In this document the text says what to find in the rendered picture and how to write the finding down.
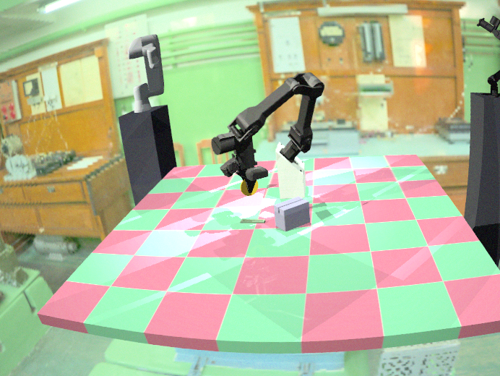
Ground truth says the gold coin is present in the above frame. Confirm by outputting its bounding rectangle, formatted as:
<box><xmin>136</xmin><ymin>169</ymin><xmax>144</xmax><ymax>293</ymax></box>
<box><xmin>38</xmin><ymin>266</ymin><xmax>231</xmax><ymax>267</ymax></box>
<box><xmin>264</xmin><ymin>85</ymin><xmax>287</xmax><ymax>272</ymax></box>
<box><xmin>241</xmin><ymin>179</ymin><xmax>258</xmax><ymax>196</ymax></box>

